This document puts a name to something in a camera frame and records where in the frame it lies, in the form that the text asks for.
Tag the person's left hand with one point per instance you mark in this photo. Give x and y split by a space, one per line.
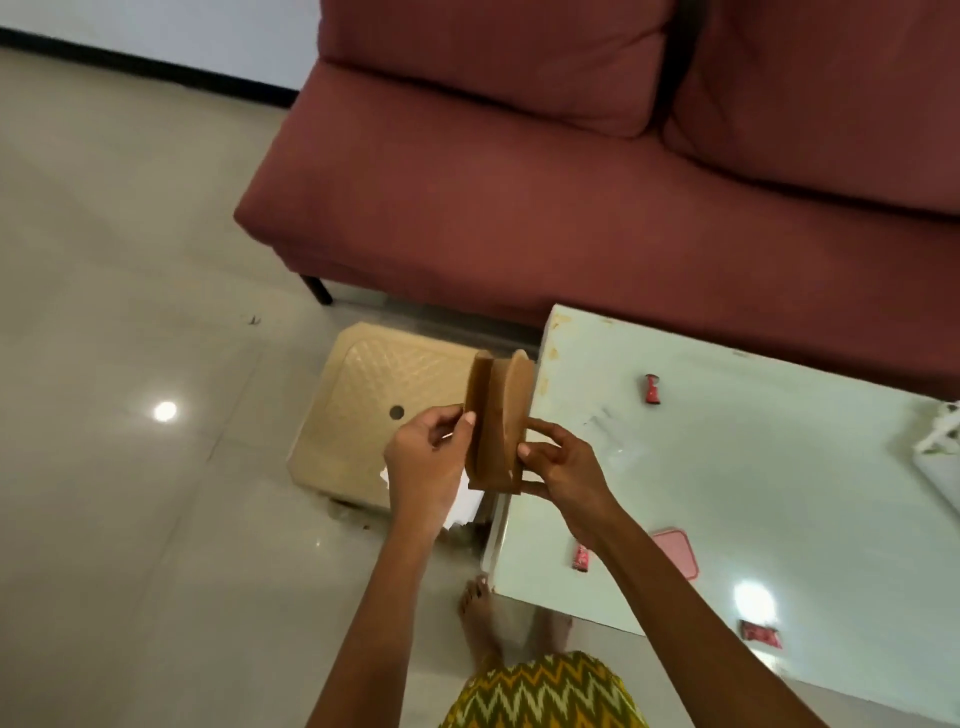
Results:
420 472

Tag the person's right hand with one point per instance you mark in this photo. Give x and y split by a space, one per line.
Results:
577 480

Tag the person's left thumb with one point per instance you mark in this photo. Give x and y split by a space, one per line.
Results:
466 431

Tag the person's right thumb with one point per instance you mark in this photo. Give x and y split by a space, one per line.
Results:
536 451

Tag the brown paper bag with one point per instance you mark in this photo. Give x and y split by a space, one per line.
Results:
496 420

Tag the person's right forearm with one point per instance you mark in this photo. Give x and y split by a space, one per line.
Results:
690 637

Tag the person's left forearm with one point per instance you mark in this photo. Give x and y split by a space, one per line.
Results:
382 630

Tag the clear plastic wrapper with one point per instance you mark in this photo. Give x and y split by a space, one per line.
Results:
611 435

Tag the white paper sheet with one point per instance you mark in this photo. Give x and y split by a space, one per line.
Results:
463 510

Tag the beige plastic stool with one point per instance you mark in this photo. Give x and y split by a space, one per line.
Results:
360 405

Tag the red candy wrapper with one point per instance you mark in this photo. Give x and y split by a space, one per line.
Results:
652 389
761 636
581 558

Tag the person's left foot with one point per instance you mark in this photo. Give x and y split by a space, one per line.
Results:
480 619

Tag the person's foot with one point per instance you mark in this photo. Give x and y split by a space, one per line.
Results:
549 634
480 619

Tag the person's right foot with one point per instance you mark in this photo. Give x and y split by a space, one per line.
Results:
549 634

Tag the black sofa leg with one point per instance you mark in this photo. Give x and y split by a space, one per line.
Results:
318 290

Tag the maroon fabric sofa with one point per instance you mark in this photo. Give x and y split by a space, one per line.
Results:
570 217

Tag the yellow zigzag patterned skirt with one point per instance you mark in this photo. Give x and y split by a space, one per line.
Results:
544 694

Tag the maroon sofa back cushion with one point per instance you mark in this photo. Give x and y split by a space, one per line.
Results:
495 52
825 90

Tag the white plastic tray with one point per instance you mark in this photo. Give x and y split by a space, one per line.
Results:
941 457

